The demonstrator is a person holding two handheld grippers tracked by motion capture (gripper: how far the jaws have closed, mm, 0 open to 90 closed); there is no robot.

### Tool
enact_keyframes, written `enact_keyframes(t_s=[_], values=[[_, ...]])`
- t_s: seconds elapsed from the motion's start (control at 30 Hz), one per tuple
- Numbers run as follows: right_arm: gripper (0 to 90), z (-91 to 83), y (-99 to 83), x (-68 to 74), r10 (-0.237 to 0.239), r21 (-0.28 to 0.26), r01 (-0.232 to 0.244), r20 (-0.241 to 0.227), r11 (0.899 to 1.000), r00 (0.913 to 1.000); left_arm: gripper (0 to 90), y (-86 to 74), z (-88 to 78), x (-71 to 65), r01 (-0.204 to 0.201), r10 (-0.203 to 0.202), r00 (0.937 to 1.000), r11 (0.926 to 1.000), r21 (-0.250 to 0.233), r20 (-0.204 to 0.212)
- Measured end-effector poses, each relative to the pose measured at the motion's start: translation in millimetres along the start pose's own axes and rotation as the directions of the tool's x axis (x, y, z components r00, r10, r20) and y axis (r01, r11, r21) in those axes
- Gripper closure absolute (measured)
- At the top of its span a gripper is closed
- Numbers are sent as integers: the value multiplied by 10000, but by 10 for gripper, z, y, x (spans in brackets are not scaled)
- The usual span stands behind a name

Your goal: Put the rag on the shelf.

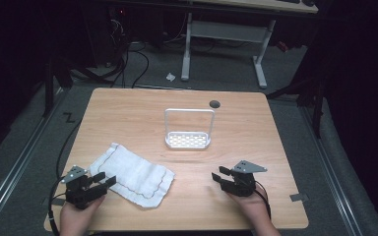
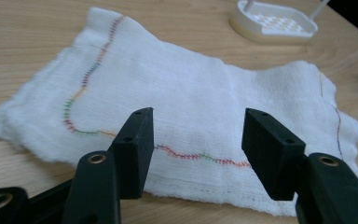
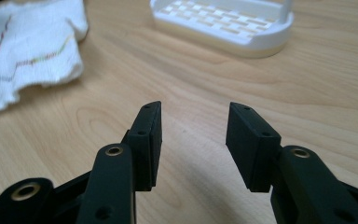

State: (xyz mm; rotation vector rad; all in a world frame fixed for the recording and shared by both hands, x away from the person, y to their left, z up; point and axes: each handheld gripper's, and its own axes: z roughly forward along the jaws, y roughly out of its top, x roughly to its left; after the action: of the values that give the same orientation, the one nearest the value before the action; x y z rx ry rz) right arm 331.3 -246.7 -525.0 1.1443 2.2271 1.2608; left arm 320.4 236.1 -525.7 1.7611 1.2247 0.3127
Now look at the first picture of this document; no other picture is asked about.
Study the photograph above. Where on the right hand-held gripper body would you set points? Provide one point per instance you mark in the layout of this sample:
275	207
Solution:
242	185

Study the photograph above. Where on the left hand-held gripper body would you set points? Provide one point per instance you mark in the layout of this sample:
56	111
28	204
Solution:
76	190

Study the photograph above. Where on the person's right hand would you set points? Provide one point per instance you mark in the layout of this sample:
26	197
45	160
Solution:
252	208

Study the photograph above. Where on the person's left hand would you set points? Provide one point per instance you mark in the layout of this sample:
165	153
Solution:
77	218

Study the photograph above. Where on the grey tape piece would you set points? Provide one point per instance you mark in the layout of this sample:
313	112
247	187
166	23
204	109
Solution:
299	197
58	201

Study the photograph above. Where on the white cloth with dark stitching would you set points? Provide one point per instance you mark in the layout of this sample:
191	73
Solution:
134	175

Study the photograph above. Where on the black round table grommet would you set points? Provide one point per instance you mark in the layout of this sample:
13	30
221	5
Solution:
214	104

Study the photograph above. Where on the black metal stand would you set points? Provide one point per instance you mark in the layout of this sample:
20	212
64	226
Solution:
315	98
49	88

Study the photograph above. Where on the crumpled white paper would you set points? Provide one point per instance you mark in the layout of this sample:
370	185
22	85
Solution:
170	77

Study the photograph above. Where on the white-framed wooden desk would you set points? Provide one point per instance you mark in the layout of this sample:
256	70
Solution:
226	31

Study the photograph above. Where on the metal floor rail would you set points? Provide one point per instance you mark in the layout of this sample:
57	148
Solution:
16	167
331	170

